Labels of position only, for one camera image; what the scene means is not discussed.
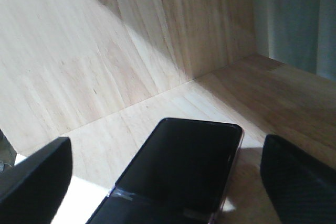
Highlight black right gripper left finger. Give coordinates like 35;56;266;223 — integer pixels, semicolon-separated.
1;137;73;223

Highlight wooden desk shelf unit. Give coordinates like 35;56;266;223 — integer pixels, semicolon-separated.
1;0;335;223

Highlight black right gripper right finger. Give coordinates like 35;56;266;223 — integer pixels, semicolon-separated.
260;134;335;223

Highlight black smartphone with white label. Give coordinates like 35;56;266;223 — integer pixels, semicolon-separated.
88;118;244;223

